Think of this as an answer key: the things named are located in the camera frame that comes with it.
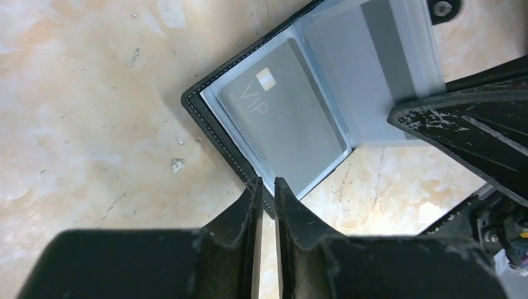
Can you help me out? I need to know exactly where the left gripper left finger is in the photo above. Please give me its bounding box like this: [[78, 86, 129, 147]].
[[200, 178, 263, 298]]

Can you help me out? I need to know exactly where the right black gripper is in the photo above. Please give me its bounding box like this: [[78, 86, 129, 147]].
[[387, 56, 527, 268]]

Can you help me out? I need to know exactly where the grey VIP card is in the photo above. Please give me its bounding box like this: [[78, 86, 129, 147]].
[[219, 38, 347, 194]]

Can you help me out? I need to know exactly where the black card holder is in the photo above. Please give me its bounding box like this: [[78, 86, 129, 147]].
[[181, 1, 463, 216]]

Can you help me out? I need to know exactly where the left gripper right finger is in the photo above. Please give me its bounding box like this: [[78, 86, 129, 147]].
[[274, 177, 342, 298]]

